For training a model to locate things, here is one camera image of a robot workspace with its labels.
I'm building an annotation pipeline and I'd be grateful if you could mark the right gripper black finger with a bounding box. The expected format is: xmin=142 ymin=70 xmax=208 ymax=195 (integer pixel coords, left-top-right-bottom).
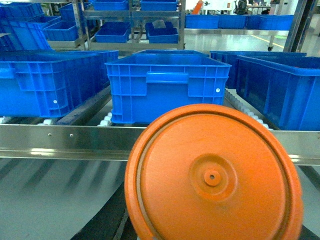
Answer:
xmin=72 ymin=183 xmax=137 ymax=240

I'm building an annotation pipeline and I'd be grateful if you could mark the orange cylindrical cap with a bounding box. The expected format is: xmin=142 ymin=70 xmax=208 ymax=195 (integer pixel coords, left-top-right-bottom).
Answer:
xmin=124 ymin=104 xmax=304 ymax=240

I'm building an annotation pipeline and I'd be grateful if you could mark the right blue bin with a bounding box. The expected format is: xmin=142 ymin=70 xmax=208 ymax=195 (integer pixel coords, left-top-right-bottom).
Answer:
xmin=236 ymin=56 xmax=320 ymax=131

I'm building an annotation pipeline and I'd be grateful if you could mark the steel shelf rack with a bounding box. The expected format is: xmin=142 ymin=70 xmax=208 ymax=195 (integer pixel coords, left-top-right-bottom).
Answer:
xmin=0 ymin=84 xmax=320 ymax=167

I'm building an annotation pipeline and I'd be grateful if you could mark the blue bin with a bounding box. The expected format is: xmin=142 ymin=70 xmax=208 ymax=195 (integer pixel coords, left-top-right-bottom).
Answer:
xmin=106 ymin=53 xmax=231 ymax=124
xmin=236 ymin=56 xmax=320 ymax=131
xmin=0 ymin=50 xmax=119 ymax=118

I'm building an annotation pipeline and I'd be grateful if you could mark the steel wheeled cart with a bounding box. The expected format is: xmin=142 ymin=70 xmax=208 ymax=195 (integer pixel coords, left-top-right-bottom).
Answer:
xmin=80 ymin=0 xmax=186 ymax=53

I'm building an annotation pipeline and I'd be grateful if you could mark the centre blue bin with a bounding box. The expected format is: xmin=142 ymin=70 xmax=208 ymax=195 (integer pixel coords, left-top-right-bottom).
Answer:
xmin=106 ymin=53 xmax=231 ymax=124

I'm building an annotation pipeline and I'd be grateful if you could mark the left blue bin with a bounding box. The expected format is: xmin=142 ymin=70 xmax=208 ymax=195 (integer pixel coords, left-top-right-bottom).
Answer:
xmin=0 ymin=50 xmax=119 ymax=118

